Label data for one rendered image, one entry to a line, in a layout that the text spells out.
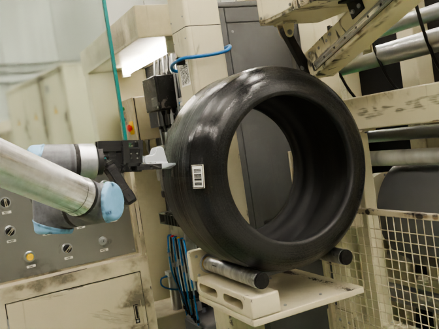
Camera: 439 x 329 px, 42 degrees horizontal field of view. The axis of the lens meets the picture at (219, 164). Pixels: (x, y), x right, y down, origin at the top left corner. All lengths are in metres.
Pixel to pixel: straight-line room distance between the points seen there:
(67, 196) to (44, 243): 0.91
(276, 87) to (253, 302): 0.57
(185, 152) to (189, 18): 0.55
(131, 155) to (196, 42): 0.55
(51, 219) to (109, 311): 0.84
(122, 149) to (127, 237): 0.77
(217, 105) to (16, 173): 0.59
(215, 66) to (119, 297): 0.90
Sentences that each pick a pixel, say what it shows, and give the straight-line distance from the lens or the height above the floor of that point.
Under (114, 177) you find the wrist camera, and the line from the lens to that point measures 1.48.
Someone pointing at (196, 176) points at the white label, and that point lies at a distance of 1.47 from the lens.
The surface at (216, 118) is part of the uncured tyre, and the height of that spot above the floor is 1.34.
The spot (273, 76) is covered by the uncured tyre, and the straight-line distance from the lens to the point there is 1.58.
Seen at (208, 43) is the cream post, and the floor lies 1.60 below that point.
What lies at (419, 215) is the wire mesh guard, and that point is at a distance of 1.72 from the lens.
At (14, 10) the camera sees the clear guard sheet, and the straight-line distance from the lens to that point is 2.17.
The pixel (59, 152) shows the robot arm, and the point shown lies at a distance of 1.44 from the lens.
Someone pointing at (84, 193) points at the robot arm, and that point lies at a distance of 1.27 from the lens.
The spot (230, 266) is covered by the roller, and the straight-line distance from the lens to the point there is 1.69.
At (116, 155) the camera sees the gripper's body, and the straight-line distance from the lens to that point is 1.49.
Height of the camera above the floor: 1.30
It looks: 3 degrees down
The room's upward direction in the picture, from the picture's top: 8 degrees counter-clockwise
